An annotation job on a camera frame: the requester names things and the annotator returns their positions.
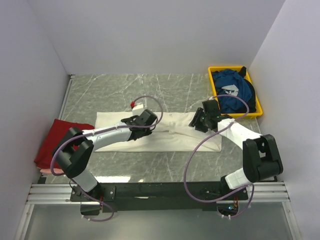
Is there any white t-shirt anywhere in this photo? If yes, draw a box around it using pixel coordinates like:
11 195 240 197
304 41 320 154
95 111 222 153

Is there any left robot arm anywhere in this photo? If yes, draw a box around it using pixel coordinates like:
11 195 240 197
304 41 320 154
51 109 158 201

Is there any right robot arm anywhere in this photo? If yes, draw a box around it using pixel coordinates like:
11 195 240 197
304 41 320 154
189 99 284 200

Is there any blue t-shirt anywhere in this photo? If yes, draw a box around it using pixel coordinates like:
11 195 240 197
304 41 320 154
211 68 253 114

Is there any yellow plastic bin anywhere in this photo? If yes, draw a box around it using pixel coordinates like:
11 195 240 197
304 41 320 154
208 65 263 119

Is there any black base beam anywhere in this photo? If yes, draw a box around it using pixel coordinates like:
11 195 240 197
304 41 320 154
70 181 249 215

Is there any pink folded t-shirt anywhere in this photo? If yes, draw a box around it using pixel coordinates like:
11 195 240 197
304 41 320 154
39 167 65 175

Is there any red folded t-shirt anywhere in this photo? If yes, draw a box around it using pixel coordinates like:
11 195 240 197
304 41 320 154
34 119 95 170

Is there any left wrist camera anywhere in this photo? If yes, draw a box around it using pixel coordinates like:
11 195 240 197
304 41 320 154
130 101 145 116

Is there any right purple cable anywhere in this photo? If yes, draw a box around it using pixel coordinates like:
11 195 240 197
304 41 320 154
183 94 256 220

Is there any aluminium frame rail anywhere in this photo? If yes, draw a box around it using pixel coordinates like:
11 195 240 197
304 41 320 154
15 181 303 240

